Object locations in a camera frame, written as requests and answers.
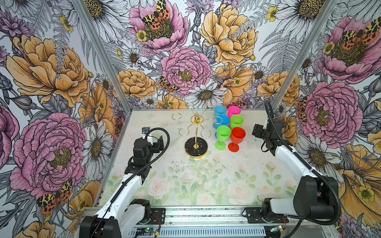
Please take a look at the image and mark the red wine glass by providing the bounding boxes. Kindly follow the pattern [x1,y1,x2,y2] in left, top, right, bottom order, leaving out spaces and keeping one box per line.
[228,127,246,153]

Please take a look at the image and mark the green wine glass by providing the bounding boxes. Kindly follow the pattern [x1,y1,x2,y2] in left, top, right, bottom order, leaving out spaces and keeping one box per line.
[229,115,244,129]
[215,126,231,151]

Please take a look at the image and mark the pink wine glass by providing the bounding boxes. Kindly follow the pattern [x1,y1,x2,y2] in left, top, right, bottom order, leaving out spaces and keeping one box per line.
[227,106,241,118]

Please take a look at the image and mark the light blue wine glass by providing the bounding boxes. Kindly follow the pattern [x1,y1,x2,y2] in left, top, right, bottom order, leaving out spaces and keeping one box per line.
[214,106,227,117]

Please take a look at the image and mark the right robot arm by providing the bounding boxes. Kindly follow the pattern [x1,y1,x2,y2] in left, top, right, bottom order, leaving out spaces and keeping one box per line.
[252,101,341,226]

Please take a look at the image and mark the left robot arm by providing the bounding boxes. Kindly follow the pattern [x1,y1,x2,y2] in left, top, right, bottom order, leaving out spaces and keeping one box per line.
[79,128,170,238]

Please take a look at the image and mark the small green circuit board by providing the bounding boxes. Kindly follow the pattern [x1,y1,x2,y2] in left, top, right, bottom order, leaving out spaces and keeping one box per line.
[135,227,157,236]

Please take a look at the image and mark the right small circuit board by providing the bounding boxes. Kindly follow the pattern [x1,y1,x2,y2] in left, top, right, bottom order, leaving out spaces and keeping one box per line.
[270,225,284,233]

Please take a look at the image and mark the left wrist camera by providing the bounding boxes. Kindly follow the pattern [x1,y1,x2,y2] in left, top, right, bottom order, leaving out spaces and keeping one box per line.
[141,127,153,139]

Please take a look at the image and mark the gold wire wine glass rack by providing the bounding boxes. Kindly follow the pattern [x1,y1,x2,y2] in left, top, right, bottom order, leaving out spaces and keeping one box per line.
[172,104,215,159]

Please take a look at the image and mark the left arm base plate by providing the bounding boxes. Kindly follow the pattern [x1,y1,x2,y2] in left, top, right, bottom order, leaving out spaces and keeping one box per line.
[138,208,166,225]

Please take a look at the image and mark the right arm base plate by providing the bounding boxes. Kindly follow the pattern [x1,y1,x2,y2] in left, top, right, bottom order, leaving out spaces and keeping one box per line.
[241,207,289,224]

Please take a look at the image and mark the aluminium front rail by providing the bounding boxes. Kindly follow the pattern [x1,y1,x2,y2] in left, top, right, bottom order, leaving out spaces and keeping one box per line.
[78,205,332,230]

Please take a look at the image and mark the right aluminium corner post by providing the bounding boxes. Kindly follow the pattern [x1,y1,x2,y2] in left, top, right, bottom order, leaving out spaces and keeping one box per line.
[271,0,338,108]

